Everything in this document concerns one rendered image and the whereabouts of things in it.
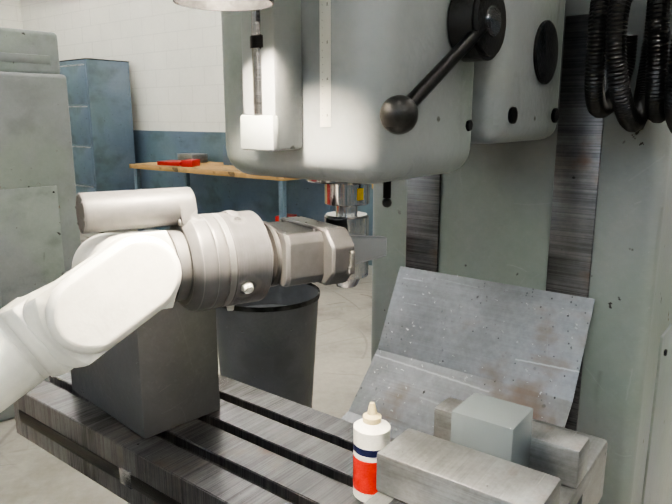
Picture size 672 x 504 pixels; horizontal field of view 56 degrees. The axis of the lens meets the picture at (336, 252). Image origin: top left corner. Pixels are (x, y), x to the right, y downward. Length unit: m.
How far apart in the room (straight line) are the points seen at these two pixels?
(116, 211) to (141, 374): 0.34
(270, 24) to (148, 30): 7.51
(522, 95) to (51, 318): 0.52
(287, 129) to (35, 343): 0.26
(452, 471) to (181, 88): 7.13
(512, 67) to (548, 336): 0.41
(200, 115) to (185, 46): 0.78
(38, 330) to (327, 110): 0.29
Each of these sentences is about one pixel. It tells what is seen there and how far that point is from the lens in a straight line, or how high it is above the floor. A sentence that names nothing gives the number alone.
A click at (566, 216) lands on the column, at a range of 0.94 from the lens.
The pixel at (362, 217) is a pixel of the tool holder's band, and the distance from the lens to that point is 0.64.
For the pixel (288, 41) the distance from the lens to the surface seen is 0.56.
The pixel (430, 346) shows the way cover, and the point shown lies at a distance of 1.01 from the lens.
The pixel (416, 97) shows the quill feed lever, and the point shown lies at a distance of 0.51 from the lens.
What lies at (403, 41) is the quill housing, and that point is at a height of 1.43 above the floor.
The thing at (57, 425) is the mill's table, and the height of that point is 0.94.
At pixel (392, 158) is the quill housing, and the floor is 1.33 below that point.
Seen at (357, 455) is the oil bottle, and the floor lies 1.01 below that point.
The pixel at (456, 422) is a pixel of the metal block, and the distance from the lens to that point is 0.62.
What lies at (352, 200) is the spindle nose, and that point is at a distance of 0.63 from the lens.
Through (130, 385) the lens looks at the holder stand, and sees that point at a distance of 0.87.
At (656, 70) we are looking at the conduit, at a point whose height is 1.41.
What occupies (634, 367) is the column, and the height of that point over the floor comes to 1.03.
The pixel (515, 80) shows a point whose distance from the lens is 0.71.
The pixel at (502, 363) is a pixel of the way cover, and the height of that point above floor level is 1.01.
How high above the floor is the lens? 1.37
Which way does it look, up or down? 12 degrees down
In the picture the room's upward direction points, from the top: straight up
